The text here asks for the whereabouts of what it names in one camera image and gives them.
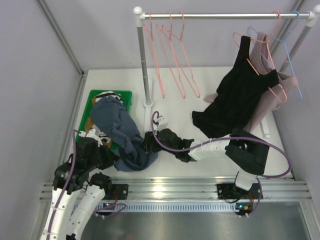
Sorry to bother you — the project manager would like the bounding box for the blue tank top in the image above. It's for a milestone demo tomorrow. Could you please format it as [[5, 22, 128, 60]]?
[[90, 96, 158, 172]]

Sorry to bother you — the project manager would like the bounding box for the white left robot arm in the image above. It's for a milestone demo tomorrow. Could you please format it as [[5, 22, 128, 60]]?
[[40, 131, 129, 240]]

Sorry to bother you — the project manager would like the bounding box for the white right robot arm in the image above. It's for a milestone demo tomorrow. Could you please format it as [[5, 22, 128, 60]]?
[[140, 128, 270, 201]]

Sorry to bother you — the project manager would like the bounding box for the black tank top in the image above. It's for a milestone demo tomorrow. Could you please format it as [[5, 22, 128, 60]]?
[[191, 36, 279, 138]]

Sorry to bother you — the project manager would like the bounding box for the mauve pink tank top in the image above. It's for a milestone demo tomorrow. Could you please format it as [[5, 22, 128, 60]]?
[[192, 33, 298, 138]]

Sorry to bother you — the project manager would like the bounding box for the pink hanger holding black top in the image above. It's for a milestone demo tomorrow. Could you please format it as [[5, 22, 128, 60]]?
[[232, 10, 288, 103]]

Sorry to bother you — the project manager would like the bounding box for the blue hanger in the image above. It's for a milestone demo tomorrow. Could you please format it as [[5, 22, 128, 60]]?
[[246, 10, 303, 102]]

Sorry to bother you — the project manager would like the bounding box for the brown garment in bin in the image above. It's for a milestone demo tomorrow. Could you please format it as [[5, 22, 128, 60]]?
[[84, 96, 114, 149]]

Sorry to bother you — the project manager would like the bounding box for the green plastic bin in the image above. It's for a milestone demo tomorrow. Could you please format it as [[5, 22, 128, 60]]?
[[80, 90, 140, 154]]

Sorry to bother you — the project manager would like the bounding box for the striped black white shirt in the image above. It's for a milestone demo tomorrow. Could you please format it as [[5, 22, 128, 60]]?
[[94, 90, 124, 104]]

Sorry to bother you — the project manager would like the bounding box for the silver clothes rack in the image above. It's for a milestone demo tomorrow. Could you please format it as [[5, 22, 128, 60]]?
[[133, 5, 320, 131]]

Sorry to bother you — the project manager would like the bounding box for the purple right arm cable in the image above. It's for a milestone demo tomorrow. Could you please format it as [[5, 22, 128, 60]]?
[[152, 111, 293, 179]]

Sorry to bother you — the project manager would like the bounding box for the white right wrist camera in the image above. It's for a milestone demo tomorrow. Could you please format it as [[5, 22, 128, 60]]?
[[153, 115, 168, 131]]

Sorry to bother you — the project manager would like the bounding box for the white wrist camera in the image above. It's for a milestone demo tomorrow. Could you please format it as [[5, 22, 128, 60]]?
[[78, 128, 112, 148], [153, 115, 168, 131]]

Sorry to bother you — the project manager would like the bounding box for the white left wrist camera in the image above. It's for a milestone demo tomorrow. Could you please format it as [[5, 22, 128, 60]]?
[[78, 128, 112, 148]]

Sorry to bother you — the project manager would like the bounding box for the perforated white cable duct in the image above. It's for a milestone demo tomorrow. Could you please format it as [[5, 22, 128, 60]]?
[[96, 202, 253, 213]]

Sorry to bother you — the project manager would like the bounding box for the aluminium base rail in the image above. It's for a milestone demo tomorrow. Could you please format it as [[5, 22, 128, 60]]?
[[39, 176, 312, 201]]

